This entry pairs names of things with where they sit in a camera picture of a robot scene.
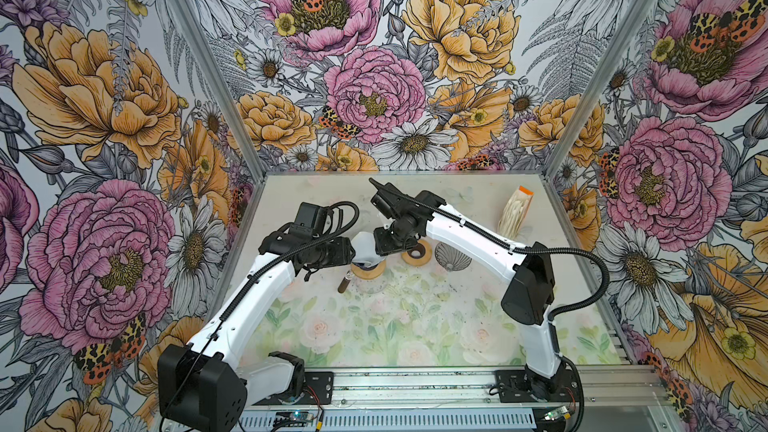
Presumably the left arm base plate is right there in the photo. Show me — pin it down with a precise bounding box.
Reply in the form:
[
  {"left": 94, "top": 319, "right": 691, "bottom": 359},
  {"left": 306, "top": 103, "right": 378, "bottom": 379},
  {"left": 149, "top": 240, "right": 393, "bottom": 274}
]
[{"left": 254, "top": 371, "right": 335, "bottom": 406}]

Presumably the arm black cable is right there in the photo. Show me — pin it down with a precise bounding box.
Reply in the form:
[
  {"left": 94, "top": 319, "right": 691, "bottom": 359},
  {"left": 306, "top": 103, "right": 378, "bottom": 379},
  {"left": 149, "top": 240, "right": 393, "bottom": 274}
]
[
  {"left": 368, "top": 177, "right": 611, "bottom": 322},
  {"left": 158, "top": 200, "right": 361, "bottom": 427}
]

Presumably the wooden ring holder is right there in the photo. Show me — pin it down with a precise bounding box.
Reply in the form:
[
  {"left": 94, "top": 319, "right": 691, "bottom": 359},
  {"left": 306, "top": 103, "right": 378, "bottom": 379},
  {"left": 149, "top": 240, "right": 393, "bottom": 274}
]
[
  {"left": 350, "top": 261, "right": 386, "bottom": 281},
  {"left": 401, "top": 239, "right": 433, "bottom": 267}
]

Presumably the green circuit board left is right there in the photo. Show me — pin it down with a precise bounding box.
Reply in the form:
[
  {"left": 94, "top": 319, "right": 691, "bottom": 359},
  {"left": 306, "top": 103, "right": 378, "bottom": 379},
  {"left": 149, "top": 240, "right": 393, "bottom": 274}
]
[{"left": 272, "top": 411, "right": 319, "bottom": 428}]

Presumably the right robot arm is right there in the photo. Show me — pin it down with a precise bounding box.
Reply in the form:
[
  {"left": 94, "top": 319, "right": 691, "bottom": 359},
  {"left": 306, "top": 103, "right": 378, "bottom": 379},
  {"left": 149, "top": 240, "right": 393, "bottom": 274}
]
[{"left": 353, "top": 180, "right": 571, "bottom": 401}]

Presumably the green circuit board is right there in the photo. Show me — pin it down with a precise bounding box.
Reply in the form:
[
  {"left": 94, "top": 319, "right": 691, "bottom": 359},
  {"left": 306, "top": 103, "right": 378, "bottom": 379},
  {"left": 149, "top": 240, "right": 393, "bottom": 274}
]
[
  {"left": 272, "top": 411, "right": 319, "bottom": 428},
  {"left": 542, "top": 406, "right": 571, "bottom": 421}
]

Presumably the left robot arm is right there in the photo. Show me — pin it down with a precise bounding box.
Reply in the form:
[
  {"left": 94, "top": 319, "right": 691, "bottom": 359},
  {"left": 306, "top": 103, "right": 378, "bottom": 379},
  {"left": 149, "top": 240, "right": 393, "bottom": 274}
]
[{"left": 157, "top": 201, "right": 360, "bottom": 431}]

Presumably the clear glass carafe brown handle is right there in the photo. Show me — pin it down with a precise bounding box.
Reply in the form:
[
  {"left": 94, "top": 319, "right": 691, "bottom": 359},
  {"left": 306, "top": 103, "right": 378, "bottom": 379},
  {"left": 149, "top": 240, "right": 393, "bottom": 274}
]
[{"left": 337, "top": 273, "right": 387, "bottom": 294}]

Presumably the aluminium front rail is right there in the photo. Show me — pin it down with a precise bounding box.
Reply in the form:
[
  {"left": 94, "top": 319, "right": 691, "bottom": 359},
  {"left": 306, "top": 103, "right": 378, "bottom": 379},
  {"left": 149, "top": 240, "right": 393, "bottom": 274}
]
[{"left": 155, "top": 365, "right": 667, "bottom": 412}]

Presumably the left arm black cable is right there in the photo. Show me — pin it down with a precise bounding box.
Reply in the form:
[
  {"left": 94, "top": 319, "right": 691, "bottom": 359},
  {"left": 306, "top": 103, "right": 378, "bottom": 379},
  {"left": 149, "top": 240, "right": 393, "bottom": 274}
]
[{"left": 158, "top": 200, "right": 361, "bottom": 427}]

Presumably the coffee filter pack orange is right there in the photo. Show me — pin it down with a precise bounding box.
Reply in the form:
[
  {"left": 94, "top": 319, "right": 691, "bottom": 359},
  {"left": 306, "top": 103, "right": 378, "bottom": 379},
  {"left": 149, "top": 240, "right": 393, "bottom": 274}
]
[{"left": 497, "top": 186, "right": 534, "bottom": 239}]

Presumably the green circuit board right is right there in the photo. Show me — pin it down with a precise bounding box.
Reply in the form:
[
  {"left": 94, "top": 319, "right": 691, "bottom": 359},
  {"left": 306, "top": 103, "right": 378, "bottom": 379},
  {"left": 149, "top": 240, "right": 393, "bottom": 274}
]
[{"left": 542, "top": 406, "right": 571, "bottom": 421}]

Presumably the white paper coffee filter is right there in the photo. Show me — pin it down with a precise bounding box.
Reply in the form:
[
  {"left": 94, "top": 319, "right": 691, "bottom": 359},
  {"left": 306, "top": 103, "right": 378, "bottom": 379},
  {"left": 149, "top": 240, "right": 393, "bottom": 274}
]
[{"left": 351, "top": 232, "right": 386, "bottom": 270}]

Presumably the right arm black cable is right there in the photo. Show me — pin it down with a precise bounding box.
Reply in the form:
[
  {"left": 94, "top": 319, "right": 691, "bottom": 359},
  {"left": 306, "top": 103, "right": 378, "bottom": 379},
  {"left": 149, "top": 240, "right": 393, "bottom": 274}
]
[{"left": 368, "top": 177, "right": 611, "bottom": 322}]

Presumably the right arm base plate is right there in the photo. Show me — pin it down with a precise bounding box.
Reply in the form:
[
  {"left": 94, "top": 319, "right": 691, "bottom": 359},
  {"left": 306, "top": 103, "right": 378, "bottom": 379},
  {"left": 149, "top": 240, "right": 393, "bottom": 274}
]
[{"left": 488, "top": 369, "right": 582, "bottom": 403}]

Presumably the grey ribbed dripper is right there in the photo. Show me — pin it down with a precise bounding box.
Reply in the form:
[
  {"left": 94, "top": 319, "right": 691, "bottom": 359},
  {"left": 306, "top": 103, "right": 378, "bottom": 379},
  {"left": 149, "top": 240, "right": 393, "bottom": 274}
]
[{"left": 434, "top": 242, "right": 472, "bottom": 272}]

